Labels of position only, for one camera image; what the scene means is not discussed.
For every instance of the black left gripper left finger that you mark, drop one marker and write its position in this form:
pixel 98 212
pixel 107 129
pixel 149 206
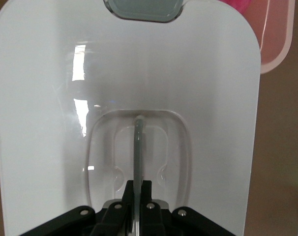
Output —
pixel 114 221

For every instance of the white box lid grey clips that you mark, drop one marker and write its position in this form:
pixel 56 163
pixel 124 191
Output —
pixel 163 73

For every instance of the pink plastic box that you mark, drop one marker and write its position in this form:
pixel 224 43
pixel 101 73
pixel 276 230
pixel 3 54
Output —
pixel 274 37

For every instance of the pink plush toy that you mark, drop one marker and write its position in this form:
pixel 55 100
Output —
pixel 237 5

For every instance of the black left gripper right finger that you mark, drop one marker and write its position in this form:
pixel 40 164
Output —
pixel 154 221

